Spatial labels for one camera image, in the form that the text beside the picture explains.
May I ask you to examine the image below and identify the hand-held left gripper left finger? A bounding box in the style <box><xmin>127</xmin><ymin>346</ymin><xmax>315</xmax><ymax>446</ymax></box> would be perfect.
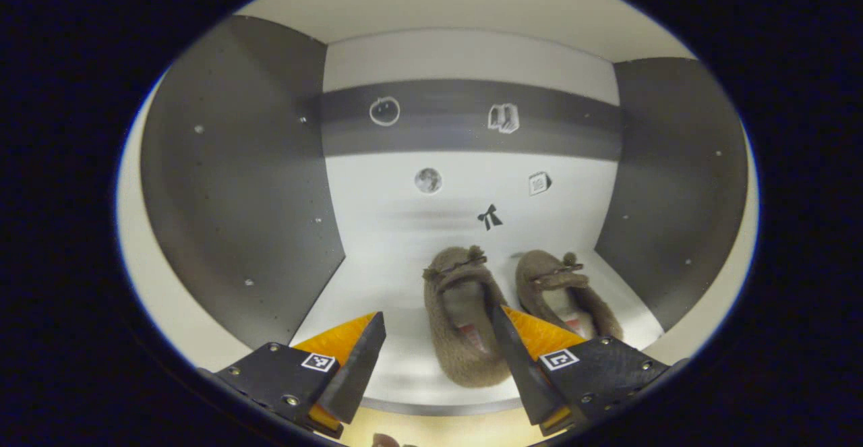
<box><xmin>212</xmin><ymin>311</ymin><xmax>388</xmax><ymax>440</ymax></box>

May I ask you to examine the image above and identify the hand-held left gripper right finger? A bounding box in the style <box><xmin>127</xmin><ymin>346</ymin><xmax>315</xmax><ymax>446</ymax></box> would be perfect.
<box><xmin>485</xmin><ymin>302</ymin><xmax>676</xmax><ymax>436</ymax></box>

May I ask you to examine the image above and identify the brown fluffy shoe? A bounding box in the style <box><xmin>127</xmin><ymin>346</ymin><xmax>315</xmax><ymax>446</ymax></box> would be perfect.
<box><xmin>515</xmin><ymin>249</ymin><xmax>625</xmax><ymax>344</ymax></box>
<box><xmin>422</xmin><ymin>244</ymin><xmax>514</xmax><ymax>389</ymax></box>

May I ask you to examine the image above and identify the white grey shoe cabinet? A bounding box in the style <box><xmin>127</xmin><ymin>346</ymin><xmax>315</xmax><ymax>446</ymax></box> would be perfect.
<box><xmin>138</xmin><ymin>0</ymin><xmax>750</xmax><ymax>418</ymax></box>

